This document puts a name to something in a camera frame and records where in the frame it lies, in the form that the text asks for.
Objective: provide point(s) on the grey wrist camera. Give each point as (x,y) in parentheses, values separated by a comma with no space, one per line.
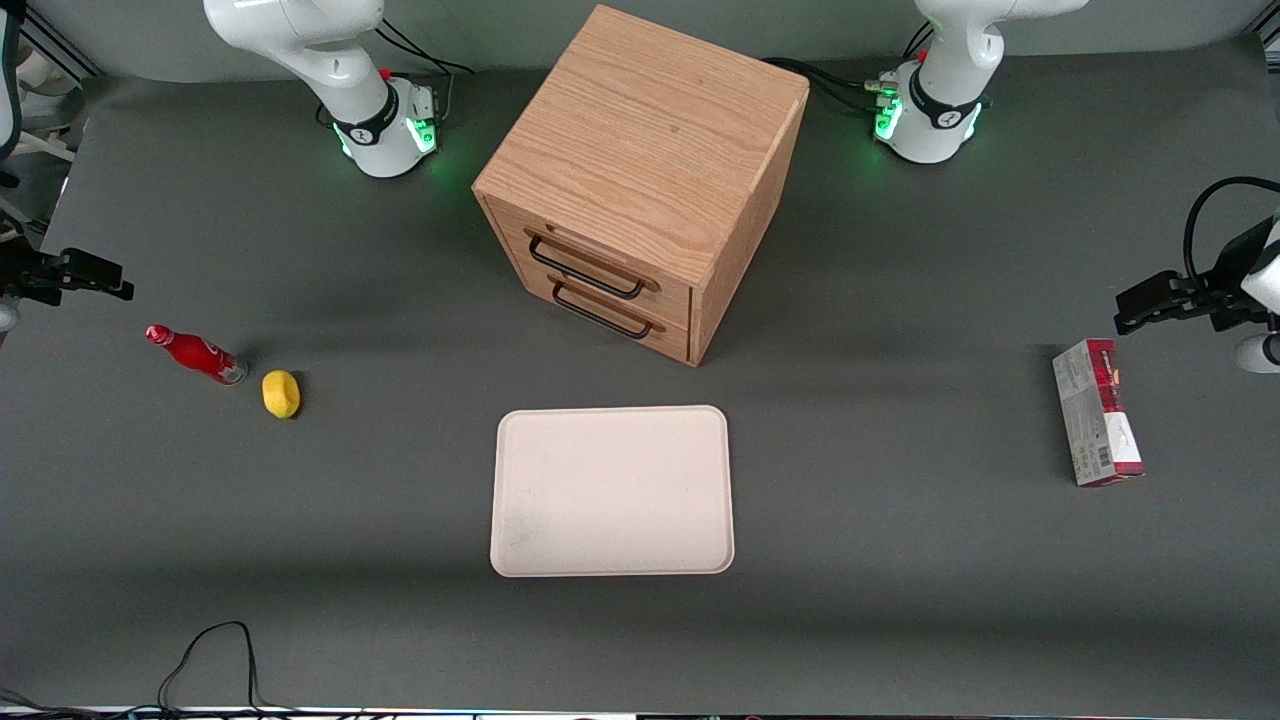
(1260,354)
(7,318)

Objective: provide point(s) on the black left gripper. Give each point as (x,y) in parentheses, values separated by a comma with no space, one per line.
(1226,274)

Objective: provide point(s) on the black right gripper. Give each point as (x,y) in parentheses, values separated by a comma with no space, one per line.
(28,274)

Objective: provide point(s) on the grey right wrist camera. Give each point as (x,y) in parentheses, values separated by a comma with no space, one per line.
(7,318)

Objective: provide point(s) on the wooden two-drawer cabinet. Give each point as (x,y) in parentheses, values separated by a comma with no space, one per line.
(650,140)

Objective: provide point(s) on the beige rectangular tray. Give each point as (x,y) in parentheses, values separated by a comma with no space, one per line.
(612,490)

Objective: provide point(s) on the aluminium frame rail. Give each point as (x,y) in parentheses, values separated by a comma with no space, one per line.
(60,45)

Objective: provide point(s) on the yellow lemon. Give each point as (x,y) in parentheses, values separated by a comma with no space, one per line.
(281,394)

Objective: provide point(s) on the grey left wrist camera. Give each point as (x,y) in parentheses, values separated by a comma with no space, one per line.
(1260,354)

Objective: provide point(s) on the red coke bottle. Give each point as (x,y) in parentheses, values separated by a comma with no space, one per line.
(195,353)

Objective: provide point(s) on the red and grey carton box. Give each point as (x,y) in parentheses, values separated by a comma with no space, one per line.
(1095,415)

